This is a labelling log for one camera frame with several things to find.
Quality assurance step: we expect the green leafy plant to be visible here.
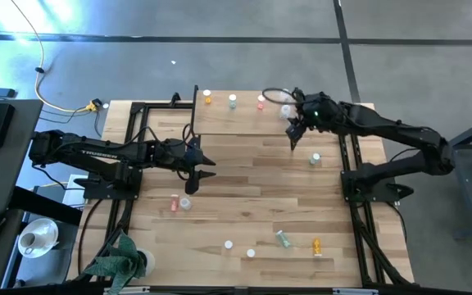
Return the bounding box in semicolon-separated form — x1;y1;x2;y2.
80;230;149;295

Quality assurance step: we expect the grey metal stand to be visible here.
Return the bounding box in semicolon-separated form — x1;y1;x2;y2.
444;110;472;241

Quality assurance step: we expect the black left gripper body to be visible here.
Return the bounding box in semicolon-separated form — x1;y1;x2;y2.
166;137;204;197

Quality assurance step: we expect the white coffee cup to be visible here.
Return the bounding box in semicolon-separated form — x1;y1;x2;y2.
20;231;47;255

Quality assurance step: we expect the black right gripper cable loop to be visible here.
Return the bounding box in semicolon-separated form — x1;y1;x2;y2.
261;87;299;107

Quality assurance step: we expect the white plant pot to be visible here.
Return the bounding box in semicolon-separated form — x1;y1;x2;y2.
135;247;157;278

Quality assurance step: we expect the black aluminium table frame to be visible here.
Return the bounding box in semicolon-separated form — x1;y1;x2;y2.
70;100;413;295

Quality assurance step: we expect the dark grey desk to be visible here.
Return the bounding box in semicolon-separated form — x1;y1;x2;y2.
0;97;84;292

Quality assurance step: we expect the wooden shelf black metal frame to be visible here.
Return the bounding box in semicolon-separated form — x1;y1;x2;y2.
192;84;307;143

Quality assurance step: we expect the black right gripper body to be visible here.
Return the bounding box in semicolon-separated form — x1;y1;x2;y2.
287;88;338;152

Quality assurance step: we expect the silver aluminium frame bracket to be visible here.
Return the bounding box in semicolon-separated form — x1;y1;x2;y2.
332;288;380;295
103;286;151;295

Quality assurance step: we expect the yellow extension cable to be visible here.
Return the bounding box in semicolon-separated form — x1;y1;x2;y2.
9;0;100;114

